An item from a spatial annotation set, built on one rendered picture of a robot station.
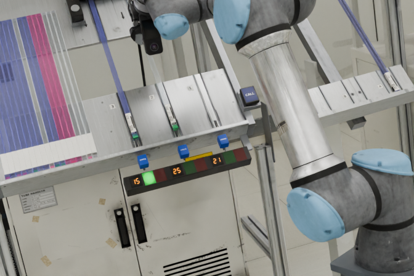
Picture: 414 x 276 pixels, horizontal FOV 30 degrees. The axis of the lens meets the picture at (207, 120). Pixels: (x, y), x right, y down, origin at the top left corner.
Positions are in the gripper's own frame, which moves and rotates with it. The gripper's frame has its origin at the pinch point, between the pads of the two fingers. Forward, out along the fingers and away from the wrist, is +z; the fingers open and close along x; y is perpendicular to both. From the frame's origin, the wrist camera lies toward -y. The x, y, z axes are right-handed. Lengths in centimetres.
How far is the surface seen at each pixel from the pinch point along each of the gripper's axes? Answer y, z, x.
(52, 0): 22.2, 5.3, 21.4
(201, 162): -39.6, -5.4, -3.7
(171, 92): -17.2, -2.2, -2.5
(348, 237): -65, 28, -48
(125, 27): 7.4, 2.5, 3.5
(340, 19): 67, 164, -140
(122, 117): -21.2, -2.9, 12.5
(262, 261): -57, 83, -34
